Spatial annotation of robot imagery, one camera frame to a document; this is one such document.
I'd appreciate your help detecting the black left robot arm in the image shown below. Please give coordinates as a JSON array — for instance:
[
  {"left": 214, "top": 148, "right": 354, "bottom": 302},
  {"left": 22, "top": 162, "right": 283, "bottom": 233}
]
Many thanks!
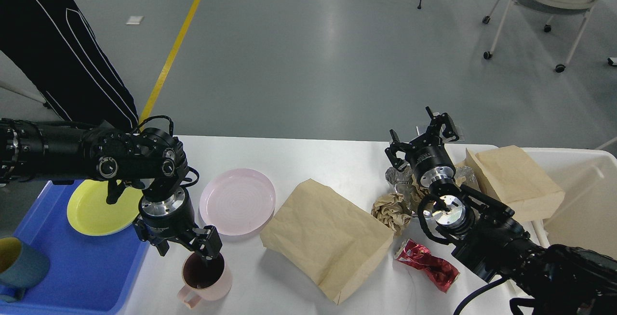
[{"left": 0, "top": 118, "right": 223, "bottom": 263}]

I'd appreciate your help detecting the pink mug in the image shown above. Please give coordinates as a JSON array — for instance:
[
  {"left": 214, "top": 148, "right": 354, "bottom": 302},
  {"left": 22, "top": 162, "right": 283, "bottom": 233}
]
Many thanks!
[{"left": 176, "top": 253, "right": 233, "bottom": 309}]

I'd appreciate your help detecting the white plastic bin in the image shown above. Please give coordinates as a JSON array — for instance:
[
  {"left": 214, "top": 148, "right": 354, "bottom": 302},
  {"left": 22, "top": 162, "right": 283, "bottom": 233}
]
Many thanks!
[{"left": 524, "top": 147, "right": 617, "bottom": 258}]

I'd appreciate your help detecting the blue plastic tray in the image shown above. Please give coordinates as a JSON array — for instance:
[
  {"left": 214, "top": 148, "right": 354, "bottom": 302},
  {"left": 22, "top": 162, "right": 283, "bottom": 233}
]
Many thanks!
[{"left": 1, "top": 181, "right": 148, "bottom": 315}]

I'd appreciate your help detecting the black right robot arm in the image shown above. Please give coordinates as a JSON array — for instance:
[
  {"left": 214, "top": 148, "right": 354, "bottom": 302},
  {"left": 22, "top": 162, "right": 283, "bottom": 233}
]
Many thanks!
[{"left": 384, "top": 107, "right": 617, "bottom": 315}]

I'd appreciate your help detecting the person in black tracksuit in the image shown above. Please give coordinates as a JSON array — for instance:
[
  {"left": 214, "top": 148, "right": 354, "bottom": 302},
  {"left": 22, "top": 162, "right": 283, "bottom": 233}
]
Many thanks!
[{"left": 0, "top": 0, "right": 138, "bottom": 132}]

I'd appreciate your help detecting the pink plate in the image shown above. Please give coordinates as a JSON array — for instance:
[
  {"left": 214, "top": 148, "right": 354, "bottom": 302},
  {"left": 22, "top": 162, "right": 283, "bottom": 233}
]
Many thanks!
[{"left": 199, "top": 168, "right": 276, "bottom": 236}]

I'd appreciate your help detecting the large brown paper bag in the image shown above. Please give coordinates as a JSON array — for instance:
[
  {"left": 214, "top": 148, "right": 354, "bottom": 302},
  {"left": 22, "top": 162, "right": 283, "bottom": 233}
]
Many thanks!
[{"left": 260, "top": 179, "right": 394, "bottom": 304}]

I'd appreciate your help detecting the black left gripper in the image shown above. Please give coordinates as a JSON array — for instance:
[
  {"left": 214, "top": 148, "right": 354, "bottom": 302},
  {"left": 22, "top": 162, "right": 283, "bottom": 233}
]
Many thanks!
[{"left": 133, "top": 187, "right": 223, "bottom": 262}]

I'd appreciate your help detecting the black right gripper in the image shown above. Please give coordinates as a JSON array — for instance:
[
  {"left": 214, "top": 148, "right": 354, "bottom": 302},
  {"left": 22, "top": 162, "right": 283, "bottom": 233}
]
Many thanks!
[{"left": 384, "top": 108, "right": 460, "bottom": 190}]

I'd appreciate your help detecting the yellow plate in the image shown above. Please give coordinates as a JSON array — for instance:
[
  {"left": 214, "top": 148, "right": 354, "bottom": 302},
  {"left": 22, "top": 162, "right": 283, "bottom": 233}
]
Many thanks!
[{"left": 67, "top": 180, "right": 142, "bottom": 236}]

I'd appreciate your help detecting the red foil wrapper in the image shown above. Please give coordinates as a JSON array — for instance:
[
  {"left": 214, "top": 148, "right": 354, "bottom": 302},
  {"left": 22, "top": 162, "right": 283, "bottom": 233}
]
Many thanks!
[{"left": 394, "top": 239, "right": 460, "bottom": 293}]

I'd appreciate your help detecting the small brown paper bag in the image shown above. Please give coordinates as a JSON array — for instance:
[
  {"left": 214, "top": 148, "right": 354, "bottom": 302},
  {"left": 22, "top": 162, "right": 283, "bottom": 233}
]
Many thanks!
[{"left": 456, "top": 145, "right": 565, "bottom": 223}]

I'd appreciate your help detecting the crumpled brown paper ball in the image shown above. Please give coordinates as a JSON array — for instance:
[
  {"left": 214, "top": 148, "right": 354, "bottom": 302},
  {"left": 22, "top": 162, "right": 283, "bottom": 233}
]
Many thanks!
[{"left": 371, "top": 193, "right": 412, "bottom": 236}]

